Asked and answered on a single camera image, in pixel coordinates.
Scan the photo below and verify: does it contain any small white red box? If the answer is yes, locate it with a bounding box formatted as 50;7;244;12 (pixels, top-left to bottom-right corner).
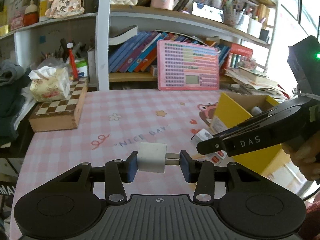
191;129;227;165

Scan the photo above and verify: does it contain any white tube with cap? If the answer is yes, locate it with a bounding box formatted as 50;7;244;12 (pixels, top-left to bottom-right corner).
250;106;263;116

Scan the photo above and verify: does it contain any white charger plug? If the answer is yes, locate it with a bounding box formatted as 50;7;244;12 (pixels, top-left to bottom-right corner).
137;142;180;173

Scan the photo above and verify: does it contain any person's right hand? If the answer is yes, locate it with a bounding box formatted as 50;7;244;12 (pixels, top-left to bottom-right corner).
281;131;320;181

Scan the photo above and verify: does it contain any yellow cardboard box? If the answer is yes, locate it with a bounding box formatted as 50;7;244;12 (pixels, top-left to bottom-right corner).
210;93;290;176

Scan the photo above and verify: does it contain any pink checkered table mat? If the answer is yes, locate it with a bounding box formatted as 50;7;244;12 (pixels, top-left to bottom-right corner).
14;89;226;239

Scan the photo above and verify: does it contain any stack of papers and books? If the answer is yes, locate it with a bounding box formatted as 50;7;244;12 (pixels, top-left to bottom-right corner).
225;67;290;102

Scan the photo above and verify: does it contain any wooden chess board box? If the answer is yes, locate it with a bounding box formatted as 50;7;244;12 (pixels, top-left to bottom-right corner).
29;77;88;132

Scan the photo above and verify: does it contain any pink keyboard learning tablet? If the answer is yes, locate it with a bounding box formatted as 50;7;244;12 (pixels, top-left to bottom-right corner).
157;40;220;91

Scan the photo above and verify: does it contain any red chinese dictionary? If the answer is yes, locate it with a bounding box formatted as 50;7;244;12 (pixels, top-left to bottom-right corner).
230;43;253;58

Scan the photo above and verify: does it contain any white pen holder box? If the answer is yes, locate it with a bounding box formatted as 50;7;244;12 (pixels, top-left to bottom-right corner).
247;18;262;38

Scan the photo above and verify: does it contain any floral tissue pack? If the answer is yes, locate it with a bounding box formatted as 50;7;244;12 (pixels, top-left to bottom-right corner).
29;66;72;102

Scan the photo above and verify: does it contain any row of blue books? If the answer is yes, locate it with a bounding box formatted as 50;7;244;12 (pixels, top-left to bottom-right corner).
108;31;181;74

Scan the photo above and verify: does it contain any red pen with white top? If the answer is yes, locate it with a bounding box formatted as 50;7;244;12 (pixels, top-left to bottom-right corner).
67;42;78;79

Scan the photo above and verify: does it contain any white bookshelf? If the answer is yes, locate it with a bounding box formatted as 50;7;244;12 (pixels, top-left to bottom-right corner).
0;0;279;92

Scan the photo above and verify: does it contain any pile of dark clothes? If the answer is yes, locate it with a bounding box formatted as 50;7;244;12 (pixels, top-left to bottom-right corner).
1;60;31;145

